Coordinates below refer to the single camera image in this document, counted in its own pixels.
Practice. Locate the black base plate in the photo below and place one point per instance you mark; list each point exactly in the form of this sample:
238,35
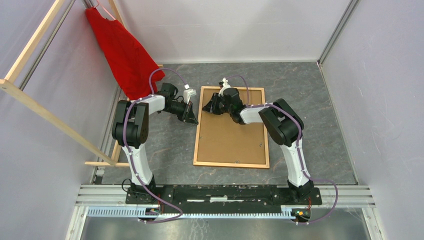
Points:
221,199

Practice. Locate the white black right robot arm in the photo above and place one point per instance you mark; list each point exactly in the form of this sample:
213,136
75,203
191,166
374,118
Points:
283,125

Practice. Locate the red cloth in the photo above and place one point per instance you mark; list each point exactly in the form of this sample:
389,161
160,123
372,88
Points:
130,63

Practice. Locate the aluminium rail frame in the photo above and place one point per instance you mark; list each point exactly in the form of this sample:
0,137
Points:
100,213

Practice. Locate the wooden rack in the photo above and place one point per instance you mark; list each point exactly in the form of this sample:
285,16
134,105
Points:
73,81

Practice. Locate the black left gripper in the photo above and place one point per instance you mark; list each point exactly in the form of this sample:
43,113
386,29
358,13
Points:
189,116

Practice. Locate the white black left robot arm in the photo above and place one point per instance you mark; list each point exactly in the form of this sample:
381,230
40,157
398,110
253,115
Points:
130,129

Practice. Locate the brown backing board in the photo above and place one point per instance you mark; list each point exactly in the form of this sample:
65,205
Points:
232,139

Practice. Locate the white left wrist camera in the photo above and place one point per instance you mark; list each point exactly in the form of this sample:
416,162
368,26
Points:
188,93

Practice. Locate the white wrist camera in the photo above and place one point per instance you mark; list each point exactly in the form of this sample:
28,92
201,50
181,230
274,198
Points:
188,93
223,84

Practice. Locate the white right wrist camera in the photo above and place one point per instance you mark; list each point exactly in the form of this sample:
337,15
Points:
223,84

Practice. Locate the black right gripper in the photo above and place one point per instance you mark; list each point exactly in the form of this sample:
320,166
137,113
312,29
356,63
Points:
211,106

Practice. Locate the wooden picture frame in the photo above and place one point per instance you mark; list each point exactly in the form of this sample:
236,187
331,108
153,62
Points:
232,164

